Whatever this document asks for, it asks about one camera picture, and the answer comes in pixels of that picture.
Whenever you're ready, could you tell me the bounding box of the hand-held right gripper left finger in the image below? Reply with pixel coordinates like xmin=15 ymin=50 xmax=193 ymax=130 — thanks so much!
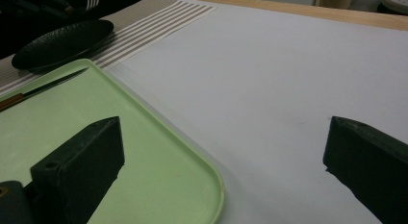
xmin=30 ymin=116 xmax=125 ymax=224

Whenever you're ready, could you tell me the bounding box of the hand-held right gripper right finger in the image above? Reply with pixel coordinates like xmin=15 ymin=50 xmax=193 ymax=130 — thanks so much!
xmin=322 ymin=115 xmax=408 ymax=224

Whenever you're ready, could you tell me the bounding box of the white round perforated object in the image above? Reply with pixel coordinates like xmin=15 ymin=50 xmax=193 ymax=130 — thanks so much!
xmin=380 ymin=0 xmax=408 ymax=15

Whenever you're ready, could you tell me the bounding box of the white striped tablecloth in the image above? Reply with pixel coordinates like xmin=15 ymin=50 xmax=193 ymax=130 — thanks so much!
xmin=92 ymin=0 xmax=408 ymax=224

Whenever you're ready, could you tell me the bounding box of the striped beige placemat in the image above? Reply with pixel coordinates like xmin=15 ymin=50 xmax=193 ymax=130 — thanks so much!
xmin=0 ymin=0 xmax=219 ymax=97

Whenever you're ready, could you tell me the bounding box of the knife with brown handle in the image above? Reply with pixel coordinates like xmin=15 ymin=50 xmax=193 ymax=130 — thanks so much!
xmin=0 ymin=67 xmax=90 ymax=113

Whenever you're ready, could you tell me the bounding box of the wooden table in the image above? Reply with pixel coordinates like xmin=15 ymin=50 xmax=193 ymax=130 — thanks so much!
xmin=177 ymin=0 xmax=408 ymax=32

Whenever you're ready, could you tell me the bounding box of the black textured round plate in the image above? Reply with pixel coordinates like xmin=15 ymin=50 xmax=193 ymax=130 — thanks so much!
xmin=12 ymin=19 xmax=115 ymax=73

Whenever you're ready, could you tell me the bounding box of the light green tray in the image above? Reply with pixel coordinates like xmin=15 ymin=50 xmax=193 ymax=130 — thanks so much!
xmin=0 ymin=59 xmax=226 ymax=224

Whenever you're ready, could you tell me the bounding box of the black object with white stripes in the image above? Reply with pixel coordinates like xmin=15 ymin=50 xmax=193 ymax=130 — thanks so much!
xmin=0 ymin=0 xmax=112 ymax=23

